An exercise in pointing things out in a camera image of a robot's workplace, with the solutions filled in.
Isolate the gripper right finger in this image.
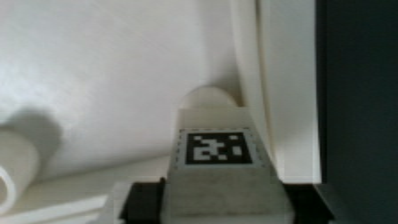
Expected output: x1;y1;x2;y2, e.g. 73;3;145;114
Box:
284;184;334;224

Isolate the white square tabletop part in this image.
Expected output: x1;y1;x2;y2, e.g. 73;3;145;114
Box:
0;0;321;224

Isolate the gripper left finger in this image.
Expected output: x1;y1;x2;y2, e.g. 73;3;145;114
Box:
119;178;165;224

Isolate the white table leg with tag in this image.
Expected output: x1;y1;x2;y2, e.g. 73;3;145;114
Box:
161;87;295;224

